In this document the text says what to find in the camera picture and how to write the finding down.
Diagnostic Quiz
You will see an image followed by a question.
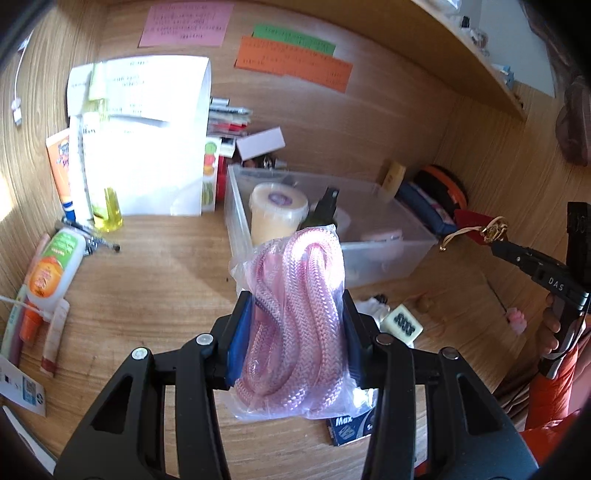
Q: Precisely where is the pink white tube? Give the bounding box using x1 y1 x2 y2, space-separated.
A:
40 299 71 378

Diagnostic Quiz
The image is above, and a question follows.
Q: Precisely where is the white green mahjong tile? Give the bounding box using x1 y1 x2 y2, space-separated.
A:
379 304 424 348

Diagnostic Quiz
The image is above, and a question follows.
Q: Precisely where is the dark green spray bottle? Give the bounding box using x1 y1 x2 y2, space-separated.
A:
299 186 341 232

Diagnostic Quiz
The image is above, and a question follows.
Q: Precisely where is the orange black round case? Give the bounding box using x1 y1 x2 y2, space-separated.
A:
413 164 468 219

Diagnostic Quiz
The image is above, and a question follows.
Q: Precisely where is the orange white tube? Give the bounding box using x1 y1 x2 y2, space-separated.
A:
45 128 78 222

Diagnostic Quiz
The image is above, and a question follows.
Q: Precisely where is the small white box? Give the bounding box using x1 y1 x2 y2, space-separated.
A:
235 127 285 160

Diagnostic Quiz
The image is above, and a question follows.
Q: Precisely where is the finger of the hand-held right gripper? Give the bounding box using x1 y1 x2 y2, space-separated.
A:
490 240 539 278

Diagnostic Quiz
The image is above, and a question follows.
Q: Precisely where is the red ribbon gold charm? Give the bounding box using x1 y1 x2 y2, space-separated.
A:
438 209 509 253

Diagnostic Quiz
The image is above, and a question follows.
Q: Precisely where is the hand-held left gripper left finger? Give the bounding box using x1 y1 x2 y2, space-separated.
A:
54 291 259 480

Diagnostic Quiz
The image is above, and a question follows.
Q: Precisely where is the beige clear tape roll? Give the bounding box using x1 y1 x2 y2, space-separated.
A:
249 182 310 246

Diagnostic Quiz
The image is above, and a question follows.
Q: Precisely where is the pink paper note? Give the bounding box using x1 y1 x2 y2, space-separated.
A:
138 1 235 49

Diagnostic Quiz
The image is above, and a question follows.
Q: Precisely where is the fruit print carton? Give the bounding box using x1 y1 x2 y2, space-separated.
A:
202 136 223 213

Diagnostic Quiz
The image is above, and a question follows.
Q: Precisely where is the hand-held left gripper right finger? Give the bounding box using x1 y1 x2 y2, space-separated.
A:
342 294 539 480

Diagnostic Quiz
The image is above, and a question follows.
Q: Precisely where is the person's right forearm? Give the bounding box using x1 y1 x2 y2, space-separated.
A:
518 336 591 432

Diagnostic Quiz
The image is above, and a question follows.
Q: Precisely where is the white paper stack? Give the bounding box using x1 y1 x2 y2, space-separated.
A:
66 55 213 217

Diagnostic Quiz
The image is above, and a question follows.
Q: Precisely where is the green paper note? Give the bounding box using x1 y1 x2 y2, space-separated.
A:
252 23 337 56

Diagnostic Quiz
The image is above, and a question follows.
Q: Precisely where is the orange paper note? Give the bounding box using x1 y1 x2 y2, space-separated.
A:
234 36 354 93

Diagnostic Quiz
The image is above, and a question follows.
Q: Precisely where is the wooden desk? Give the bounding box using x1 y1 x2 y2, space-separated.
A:
0 213 548 480

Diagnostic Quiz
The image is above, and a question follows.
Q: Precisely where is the brown bag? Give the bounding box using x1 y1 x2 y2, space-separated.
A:
555 75 591 168

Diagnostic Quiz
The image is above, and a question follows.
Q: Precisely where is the clutter of small shelf things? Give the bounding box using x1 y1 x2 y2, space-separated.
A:
429 0 525 100

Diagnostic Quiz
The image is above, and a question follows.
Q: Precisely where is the clear plastic storage box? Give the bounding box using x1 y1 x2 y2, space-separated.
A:
225 165 439 290

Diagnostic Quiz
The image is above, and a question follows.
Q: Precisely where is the orange marker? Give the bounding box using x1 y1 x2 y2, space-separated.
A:
18 305 43 343

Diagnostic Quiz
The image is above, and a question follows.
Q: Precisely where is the wooden shelf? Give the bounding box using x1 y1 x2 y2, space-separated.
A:
411 0 528 123

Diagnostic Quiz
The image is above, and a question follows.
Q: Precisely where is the white charging cable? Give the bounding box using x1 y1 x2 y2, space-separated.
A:
11 28 37 127

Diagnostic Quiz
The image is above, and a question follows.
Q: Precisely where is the person's right hand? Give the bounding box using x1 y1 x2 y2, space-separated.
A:
540 292 574 357

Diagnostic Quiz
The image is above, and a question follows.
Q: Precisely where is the white cardboard box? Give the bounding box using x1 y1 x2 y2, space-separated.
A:
0 356 48 419

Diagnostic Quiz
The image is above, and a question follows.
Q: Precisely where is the yellow green bottle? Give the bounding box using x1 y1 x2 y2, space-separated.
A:
92 186 125 232

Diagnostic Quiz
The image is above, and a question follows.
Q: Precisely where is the green white toothbrush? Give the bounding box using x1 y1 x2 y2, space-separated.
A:
0 285 29 357

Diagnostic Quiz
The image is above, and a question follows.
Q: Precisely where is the stack of stationery packets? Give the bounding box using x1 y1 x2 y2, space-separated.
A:
207 96 254 138

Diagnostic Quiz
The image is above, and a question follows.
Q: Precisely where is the small blue printed box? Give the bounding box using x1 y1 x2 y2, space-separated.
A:
326 405 378 446

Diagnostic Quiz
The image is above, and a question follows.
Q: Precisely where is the pink rope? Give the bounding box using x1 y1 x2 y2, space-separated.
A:
228 224 382 422

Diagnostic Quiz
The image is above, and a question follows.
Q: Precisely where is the red box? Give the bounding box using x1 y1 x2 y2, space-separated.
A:
216 137 236 200

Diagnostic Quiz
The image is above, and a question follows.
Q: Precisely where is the white bottle orange label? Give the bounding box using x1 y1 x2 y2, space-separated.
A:
23 229 88 313

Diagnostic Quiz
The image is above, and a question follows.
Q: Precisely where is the white cloth with black clip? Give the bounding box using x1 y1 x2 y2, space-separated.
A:
357 294 389 320

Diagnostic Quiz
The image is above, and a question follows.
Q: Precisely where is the pink cat paw toy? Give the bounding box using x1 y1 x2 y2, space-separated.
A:
505 309 528 334

